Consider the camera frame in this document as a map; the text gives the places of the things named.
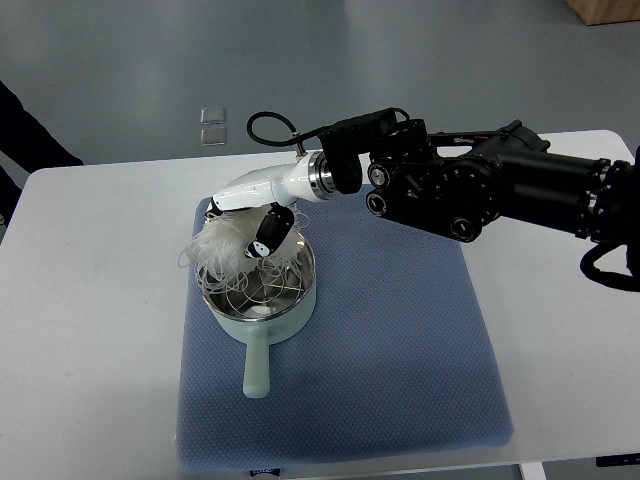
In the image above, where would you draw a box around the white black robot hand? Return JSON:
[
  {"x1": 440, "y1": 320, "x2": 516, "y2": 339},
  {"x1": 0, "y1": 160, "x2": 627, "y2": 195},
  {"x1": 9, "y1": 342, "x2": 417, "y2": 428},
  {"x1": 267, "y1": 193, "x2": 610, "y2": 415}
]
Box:
[{"x1": 211, "y1": 151, "x2": 338, "y2": 259}]

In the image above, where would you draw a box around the white vermicelli bundle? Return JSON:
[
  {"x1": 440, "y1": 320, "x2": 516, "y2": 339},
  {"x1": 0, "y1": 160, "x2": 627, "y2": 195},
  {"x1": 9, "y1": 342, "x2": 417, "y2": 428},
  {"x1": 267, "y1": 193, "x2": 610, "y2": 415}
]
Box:
[{"x1": 183, "y1": 204, "x2": 308, "y2": 295}]

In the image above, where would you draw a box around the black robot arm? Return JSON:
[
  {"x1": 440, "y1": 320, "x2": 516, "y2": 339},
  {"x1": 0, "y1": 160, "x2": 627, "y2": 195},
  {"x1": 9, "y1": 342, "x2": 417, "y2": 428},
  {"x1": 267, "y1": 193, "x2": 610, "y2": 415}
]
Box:
[{"x1": 317, "y1": 108, "x2": 639, "y2": 292}]

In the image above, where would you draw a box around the mint green steel pot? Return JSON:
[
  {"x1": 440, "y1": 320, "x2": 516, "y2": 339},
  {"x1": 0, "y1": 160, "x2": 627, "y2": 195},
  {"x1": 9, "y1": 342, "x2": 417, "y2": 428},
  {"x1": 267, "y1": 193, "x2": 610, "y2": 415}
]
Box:
[{"x1": 200, "y1": 234, "x2": 316, "y2": 399}]

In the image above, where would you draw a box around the upper metal floor plate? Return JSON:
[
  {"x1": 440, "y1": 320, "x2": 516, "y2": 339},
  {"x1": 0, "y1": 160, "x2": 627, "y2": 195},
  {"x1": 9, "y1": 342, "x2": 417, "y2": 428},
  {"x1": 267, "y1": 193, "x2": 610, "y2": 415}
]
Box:
[{"x1": 200, "y1": 107, "x2": 226, "y2": 125}]

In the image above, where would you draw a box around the blue textured mat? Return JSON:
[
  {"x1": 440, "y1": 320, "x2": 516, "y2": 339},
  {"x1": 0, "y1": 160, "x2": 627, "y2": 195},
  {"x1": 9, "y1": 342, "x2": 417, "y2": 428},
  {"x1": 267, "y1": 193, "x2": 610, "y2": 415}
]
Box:
[{"x1": 177, "y1": 194, "x2": 513, "y2": 473}]

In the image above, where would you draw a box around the person in dark trousers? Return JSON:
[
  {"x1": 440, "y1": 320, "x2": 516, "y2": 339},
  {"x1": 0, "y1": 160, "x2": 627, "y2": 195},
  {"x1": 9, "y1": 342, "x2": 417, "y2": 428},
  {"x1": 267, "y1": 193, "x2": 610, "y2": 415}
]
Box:
[{"x1": 0, "y1": 79, "x2": 85, "y2": 226}]

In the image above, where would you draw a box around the wooden box corner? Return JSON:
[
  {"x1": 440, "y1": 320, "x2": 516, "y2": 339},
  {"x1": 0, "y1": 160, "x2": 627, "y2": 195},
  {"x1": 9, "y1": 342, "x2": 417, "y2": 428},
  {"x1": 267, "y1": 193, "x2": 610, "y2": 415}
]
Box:
[{"x1": 566, "y1": 0, "x2": 639, "y2": 26}]

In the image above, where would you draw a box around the black looped cable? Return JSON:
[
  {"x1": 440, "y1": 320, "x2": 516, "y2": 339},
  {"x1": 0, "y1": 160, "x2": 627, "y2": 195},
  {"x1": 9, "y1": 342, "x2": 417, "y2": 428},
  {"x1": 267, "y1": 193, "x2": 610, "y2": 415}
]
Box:
[{"x1": 246, "y1": 110, "x2": 321, "y2": 159}]

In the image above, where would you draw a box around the round wire steamer rack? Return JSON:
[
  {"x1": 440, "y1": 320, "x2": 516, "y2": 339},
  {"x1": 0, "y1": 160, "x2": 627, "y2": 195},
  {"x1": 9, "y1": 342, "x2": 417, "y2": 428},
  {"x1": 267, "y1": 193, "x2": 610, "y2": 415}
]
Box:
[{"x1": 220, "y1": 269, "x2": 306, "y2": 319}]

